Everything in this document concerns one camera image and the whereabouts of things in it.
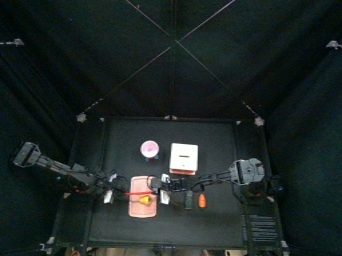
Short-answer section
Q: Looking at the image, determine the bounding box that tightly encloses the yellow toy squash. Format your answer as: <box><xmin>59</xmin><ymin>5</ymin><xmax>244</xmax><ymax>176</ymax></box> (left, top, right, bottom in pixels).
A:
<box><xmin>138</xmin><ymin>194</ymin><xmax>154</xmax><ymax>205</ymax></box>

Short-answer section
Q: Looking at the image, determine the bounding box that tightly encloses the dark green toy vegetable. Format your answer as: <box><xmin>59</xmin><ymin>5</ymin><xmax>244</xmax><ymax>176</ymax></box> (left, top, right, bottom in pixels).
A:
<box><xmin>185</xmin><ymin>190</ymin><xmax>196</xmax><ymax>211</ymax></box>

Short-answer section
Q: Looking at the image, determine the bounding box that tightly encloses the pink plastic tray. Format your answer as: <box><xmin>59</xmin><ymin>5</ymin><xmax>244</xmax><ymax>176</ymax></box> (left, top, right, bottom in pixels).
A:
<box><xmin>129</xmin><ymin>175</ymin><xmax>160</xmax><ymax>219</ymax></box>

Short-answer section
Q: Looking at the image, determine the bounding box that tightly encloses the white and pink box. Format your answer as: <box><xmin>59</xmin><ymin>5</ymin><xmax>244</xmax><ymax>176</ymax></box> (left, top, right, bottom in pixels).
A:
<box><xmin>169</xmin><ymin>142</ymin><xmax>201</xmax><ymax>176</ymax></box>

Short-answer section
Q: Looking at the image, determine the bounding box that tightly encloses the red cup white inside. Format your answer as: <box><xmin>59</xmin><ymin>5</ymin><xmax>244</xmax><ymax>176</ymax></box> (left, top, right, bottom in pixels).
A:
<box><xmin>140</xmin><ymin>140</ymin><xmax>162</xmax><ymax>159</ymax></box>

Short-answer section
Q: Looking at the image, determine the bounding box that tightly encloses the white printed label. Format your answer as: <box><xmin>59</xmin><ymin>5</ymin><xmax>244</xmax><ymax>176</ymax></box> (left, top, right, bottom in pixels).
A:
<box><xmin>246</xmin><ymin>213</ymin><xmax>280</xmax><ymax>246</ymax></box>

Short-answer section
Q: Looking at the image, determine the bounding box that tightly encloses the black cloth curtain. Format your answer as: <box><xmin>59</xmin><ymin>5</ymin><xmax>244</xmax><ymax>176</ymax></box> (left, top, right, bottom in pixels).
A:
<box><xmin>0</xmin><ymin>0</ymin><xmax>342</xmax><ymax>256</ymax></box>

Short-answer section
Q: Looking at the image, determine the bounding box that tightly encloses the thin white cord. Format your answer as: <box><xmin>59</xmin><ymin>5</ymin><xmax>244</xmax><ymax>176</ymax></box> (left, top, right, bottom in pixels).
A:
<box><xmin>82</xmin><ymin>0</ymin><xmax>237</xmax><ymax>113</ymax></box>
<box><xmin>124</xmin><ymin>0</ymin><xmax>265</xmax><ymax>119</ymax></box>

